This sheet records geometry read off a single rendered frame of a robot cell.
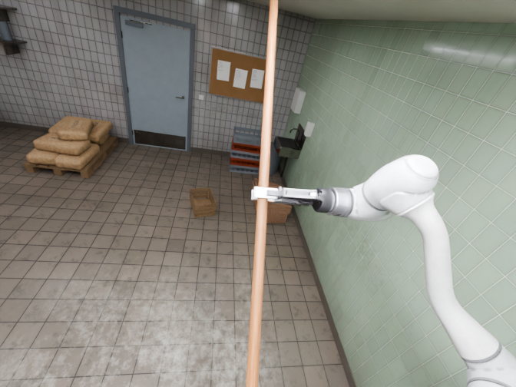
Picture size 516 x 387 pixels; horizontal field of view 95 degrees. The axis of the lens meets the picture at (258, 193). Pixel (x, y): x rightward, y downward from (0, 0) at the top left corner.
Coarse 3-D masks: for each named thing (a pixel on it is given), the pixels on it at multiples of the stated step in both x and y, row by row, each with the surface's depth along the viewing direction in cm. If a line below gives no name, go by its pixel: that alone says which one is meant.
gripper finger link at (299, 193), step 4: (284, 188) 65; (288, 188) 66; (288, 192) 65; (292, 192) 65; (296, 192) 66; (300, 192) 66; (304, 192) 66; (308, 192) 66; (312, 192) 66; (316, 192) 66; (284, 196) 65; (288, 196) 65; (292, 196) 65; (296, 196) 65; (300, 196) 65; (304, 196) 66; (308, 196) 66; (312, 196) 65; (316, 196) 65
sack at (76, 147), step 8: (48, 136) 345; (40, 144) 331; (48, 144) 332; (56, 144) 333; (64, 144) 335; (72, 144) 338; (80, 144) 344; (88, 144) 358; (64, 152) 337; (72, 152) 336; (80, 152) 342
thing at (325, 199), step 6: (318, 192) 72; (324, 192) 70; (330, 192) 70; (318, 198) 68; (324, 198) 69; (330, 198) 69; (318, 204) 71; (324, 204) 69; (330, 204) 69; (318, 210) 71; (324, 210) 70
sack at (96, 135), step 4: (92, 120) 411; (96, 120) 413; (100, 120) 416; (100, 124) 403; (104, 124) 406; (108, 124) 413; (96, 128) 391; (100, 128) 394; (104, 128) 401; (108, 128) 411; (92, 132) 380; (96, 132) 382; (100, 132) 388; (104, 132) 399; (92, 136) 376; (96, 136) 378; (100, 136) 386; (92, 140) 379; (96, 140) 381; (100, 140) 389
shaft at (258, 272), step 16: (272, 0) 84; (272, 16) 82; (272, 32) 81; (272, 48) 79; (272, 64) 78; (272, 80) 77; (272, 96) 76; (272, 112) 75; (256, 208) 68; (256, 224) 66; (256, 240) 65; (256, 256) 64; (256, 272) 63; (256, 288) 62; (256, 304) 61; (256, 320) 60; (256, 336) 59; (256, 352) 59; (256, 368) 58; (256, 384) 57
